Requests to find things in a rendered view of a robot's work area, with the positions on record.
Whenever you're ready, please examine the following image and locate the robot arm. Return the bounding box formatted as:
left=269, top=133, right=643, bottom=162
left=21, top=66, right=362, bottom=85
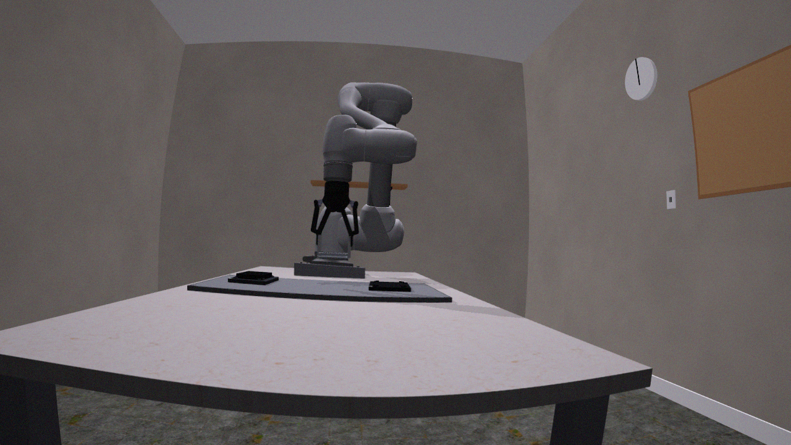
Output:
left=321, top=82, right=417, bottom=253

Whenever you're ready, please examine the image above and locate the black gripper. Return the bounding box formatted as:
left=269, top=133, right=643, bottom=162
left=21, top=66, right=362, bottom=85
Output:
left=311, top=181, right=359, bottom=258

